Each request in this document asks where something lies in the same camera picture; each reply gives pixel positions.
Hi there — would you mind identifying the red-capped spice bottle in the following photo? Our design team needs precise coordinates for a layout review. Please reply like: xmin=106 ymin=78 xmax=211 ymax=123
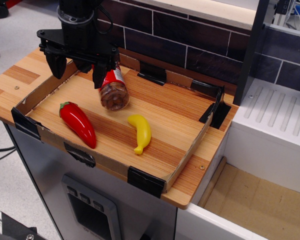
xmin=98 ymin=65 xmax=130 ymax=111

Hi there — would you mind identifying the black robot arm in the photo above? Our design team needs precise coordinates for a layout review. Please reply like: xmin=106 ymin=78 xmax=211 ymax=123
xmin=37 ymin=0 xmax=119 ymax=89

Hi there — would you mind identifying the cardboard fence with black tape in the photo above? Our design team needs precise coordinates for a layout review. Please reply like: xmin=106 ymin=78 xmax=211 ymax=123
xmin=11 ymin=56 xmax=238 ymax=208

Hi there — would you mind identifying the grey dishwasher control panel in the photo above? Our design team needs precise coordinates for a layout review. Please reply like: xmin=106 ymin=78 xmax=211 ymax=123
xmin=62 ymin=175 xmax=122 ymax=240

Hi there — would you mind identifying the white sink drainboard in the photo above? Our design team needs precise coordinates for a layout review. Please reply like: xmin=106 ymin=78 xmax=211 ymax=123
xmin=224 ymin=79 xmax=300 ymax=193

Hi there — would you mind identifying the black vertical post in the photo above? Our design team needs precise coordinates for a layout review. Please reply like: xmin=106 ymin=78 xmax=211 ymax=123
xmin=233 ymin=0 xmax=269 ymax=106

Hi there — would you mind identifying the black cable on floor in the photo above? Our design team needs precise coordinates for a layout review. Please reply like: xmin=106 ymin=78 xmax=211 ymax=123
xmin=0 ymin=146 xmax=17 ymax=165

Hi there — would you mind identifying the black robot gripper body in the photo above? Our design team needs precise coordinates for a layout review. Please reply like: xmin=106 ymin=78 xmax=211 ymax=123
xmin=36 ymin=16 xmax=119 ymax=70

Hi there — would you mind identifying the yellow toy banana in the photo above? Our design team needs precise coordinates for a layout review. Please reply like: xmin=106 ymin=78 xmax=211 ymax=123
xmin=127 ymin=114 xmax=152 ymax=155

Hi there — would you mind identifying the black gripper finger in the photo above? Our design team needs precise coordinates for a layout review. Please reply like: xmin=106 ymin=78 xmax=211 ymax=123
xmin=92 ymin=62 xmax=108 ymax=89
xmin=44 ymin=50 xmax=67 ymax=80

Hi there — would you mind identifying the red toy chili pepper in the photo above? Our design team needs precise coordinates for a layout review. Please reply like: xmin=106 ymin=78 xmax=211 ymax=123
xmin=59 ymin=101 xmax=97 ymax=149

